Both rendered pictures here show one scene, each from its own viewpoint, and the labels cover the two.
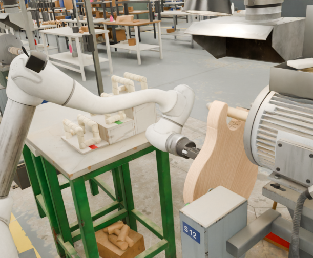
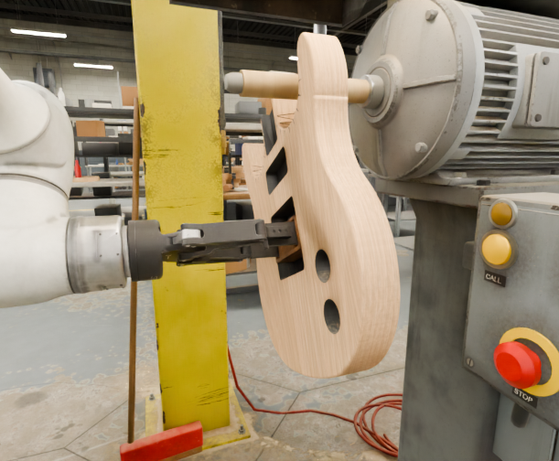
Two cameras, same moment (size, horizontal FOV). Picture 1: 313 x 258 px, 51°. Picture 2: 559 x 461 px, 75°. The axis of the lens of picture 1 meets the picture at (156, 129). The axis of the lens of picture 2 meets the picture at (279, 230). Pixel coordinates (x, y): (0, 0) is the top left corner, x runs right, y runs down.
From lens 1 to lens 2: 1.02 m
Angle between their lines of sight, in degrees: 70
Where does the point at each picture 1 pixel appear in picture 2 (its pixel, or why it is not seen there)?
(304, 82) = not seen: outside the picture
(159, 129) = (1, 218)
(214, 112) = (330, 54)
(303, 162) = not seen: outside the picture
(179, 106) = (59, 132)
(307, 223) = not seen: hidden behind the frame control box
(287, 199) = (523, 188)
